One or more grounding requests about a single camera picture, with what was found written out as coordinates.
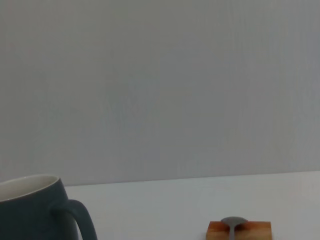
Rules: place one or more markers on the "dark grey ceramic coffee cup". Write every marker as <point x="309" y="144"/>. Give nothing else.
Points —
<point x="30" y="215"/>

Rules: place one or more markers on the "orange-brown wooden block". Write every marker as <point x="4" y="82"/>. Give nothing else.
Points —
<point x="255" y="231"/>

